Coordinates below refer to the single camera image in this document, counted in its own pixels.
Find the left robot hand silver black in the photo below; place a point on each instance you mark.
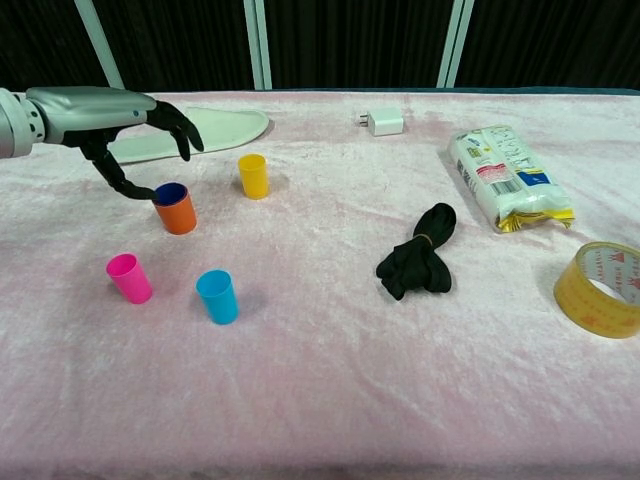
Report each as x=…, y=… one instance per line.
x=90, y=112

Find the dark blue bottle cap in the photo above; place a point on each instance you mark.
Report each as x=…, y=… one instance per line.
x=172, y=194

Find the yellow plastic cup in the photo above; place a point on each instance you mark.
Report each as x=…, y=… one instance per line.
x=254, y=180

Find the cyan plastic cup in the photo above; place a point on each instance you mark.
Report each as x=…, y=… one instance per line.
x=220, y=302

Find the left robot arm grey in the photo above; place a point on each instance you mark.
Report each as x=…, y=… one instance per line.
x=15, y=125

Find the white disposable slipper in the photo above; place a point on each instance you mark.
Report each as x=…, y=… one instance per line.
x=225, y=130

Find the orange plastic cup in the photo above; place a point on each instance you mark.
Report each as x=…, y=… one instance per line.
x=177, y=220

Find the pink plastic cup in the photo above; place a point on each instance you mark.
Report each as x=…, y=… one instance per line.
x=131, y=282

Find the black pleated curtain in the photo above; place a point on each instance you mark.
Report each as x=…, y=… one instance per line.
x=350, y=45

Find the pink velvet table cloth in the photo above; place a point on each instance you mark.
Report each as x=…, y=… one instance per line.
x=320, y=350

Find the black rolled cloth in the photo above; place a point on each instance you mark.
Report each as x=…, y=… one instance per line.
x=415, y=265

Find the teal table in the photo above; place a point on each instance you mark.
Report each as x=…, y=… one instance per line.
x=450, y=90

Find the white snack packet yellow end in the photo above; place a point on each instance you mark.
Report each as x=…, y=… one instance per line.
x=510, y=180

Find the yellow packing tape roll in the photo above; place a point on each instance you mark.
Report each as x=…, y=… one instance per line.
x=585, y=305

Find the white metal frame post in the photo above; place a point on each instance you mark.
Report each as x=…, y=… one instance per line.
x=454, y=45
x=259, y=45
x=102, y=50

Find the white usb wall charger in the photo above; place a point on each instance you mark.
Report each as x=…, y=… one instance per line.
x=385, y=121

